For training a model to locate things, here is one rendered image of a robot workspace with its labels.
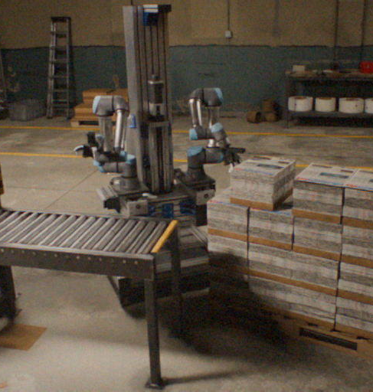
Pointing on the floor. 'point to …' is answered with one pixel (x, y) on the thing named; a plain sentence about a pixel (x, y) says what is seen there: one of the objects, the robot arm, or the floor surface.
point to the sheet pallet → (83, 111)
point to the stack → (296, 272)
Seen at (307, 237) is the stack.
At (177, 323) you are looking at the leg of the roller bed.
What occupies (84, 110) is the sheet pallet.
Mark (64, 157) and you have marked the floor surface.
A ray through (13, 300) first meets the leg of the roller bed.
